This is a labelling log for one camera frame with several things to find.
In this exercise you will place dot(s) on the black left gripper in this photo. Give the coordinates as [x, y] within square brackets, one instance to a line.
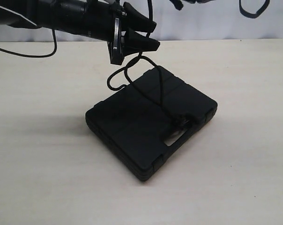
[133, 41]

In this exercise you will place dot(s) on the black plastic tool case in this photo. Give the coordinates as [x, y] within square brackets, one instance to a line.
[134, 128]

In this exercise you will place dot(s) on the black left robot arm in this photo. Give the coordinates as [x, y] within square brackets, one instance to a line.
[90, 18]

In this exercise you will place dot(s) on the white backdrop curtain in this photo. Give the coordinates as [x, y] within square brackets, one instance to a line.
[218, 19]

